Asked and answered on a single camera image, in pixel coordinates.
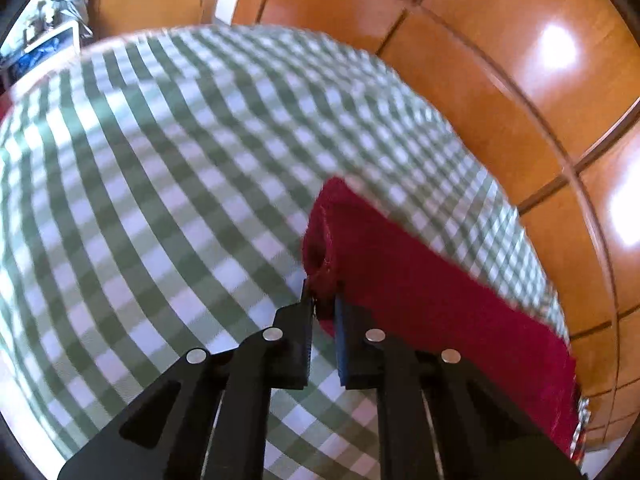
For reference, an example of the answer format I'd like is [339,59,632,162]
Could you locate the red fleece garment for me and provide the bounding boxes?
[301,176,581,458]

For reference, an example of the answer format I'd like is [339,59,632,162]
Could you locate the wooden wardrobe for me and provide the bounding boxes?
[82,0,640,453]

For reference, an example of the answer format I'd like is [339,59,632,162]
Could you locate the green checkered tablecloth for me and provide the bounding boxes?
[0,24,592,480]

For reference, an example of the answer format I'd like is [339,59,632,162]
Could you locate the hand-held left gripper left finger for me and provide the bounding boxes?
[58,277,316,480]

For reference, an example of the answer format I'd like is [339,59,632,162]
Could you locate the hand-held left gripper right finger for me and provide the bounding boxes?
[334,294,587,480]

